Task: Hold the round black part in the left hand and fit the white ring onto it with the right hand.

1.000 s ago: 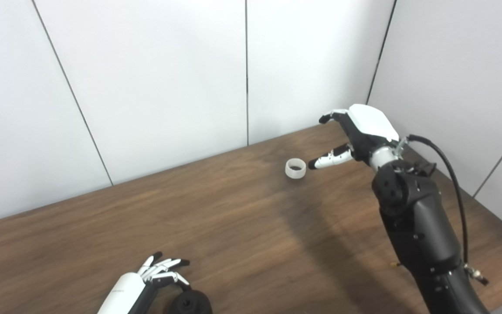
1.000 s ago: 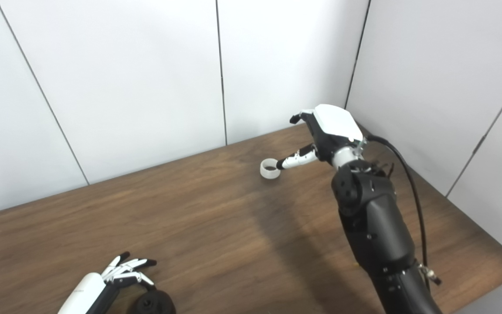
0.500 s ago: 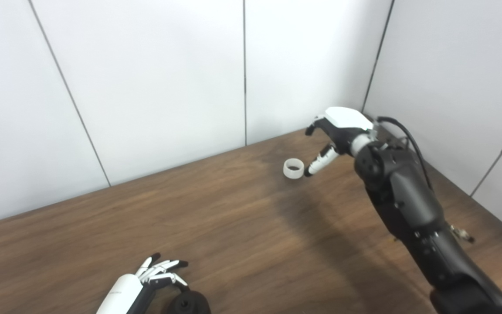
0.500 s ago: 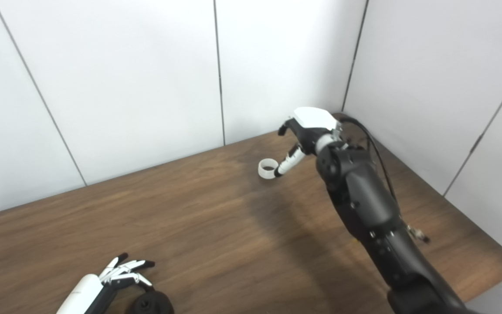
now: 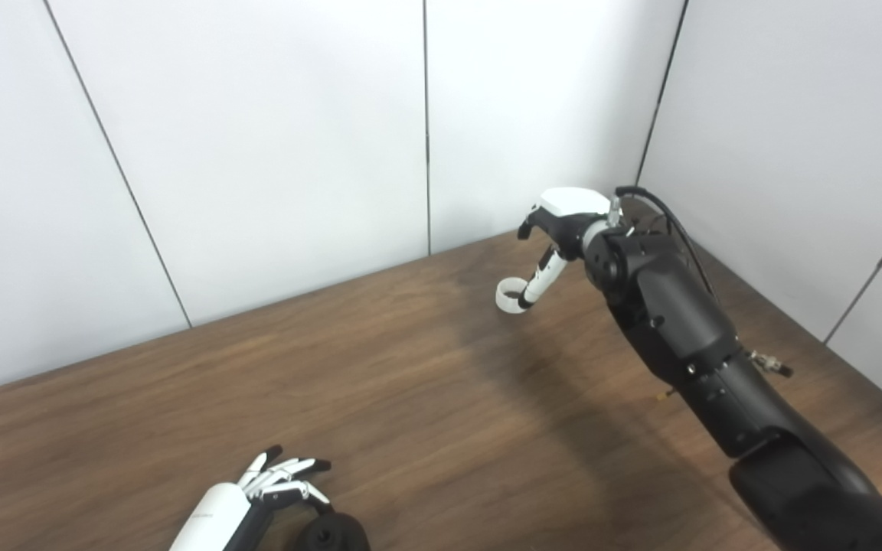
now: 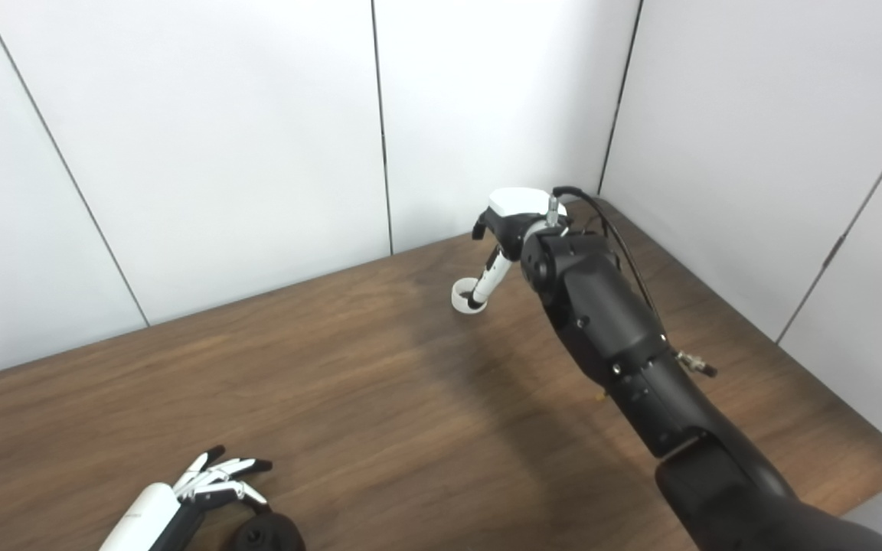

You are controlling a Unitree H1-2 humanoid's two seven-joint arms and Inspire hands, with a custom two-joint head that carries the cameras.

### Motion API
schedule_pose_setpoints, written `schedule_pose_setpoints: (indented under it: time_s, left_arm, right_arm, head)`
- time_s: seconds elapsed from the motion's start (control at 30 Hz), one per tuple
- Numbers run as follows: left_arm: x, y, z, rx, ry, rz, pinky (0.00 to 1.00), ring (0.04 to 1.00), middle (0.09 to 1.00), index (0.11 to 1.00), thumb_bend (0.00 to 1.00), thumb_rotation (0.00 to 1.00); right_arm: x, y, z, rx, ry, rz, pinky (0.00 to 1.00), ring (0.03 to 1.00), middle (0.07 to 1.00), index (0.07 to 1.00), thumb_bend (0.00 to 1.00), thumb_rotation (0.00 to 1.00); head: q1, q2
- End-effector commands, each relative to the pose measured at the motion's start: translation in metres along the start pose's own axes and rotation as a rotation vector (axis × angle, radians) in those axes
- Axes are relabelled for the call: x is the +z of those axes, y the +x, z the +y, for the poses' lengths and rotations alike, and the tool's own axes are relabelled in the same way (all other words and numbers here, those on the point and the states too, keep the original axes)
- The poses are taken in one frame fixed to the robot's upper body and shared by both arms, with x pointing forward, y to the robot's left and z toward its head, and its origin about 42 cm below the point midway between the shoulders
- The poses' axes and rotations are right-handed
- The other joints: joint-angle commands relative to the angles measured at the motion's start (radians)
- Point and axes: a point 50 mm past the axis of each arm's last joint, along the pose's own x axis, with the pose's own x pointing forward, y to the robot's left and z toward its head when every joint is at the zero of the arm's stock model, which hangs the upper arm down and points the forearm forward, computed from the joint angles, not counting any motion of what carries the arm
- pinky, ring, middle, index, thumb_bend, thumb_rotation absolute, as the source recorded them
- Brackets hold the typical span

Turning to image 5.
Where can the white and black left hand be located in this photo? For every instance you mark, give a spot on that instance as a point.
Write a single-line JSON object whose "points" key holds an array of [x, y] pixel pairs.
{"points": [[215, 516]]}

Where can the white and black right hand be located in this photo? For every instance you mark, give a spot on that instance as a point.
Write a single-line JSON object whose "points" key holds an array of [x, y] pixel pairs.
{"points": [[575, 207]]}

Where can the round black plastic part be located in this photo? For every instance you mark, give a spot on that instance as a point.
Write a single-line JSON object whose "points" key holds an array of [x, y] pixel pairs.
{"points": [[338, 534]]}

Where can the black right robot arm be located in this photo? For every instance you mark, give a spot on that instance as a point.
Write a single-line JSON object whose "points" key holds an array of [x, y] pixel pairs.
{"points": [[686, 329]]}

